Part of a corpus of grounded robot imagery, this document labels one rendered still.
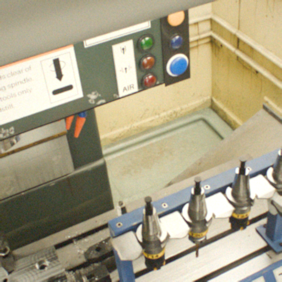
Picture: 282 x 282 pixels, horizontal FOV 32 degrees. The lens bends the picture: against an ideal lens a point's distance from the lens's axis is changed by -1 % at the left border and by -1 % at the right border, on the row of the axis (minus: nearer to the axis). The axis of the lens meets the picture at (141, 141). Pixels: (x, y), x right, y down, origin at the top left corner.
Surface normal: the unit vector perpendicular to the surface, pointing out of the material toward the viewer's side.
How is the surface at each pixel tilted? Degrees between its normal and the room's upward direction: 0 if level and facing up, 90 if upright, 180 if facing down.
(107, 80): 90
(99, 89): 90
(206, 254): 0
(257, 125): 24
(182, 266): 0
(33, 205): 90
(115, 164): 0
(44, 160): 90
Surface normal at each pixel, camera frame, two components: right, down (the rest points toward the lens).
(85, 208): 0.43, 0.56
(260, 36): -0.89, 0.34
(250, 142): -0.45, -0.54
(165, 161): -0.08, -0.76
